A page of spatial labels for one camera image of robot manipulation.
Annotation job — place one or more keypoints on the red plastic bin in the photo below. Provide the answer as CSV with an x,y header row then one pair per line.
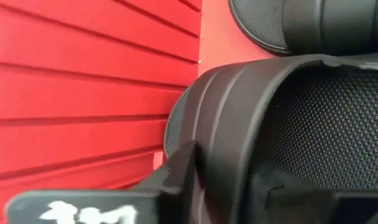
x,y
83,93

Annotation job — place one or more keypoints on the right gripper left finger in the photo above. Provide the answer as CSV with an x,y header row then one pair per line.
x,y
164,199

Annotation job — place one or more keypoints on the black rubber slide sandal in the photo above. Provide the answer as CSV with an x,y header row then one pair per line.
x,y
232,124
332,25

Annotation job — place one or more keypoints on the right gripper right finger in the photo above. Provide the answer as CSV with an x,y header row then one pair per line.
x,y
301,208

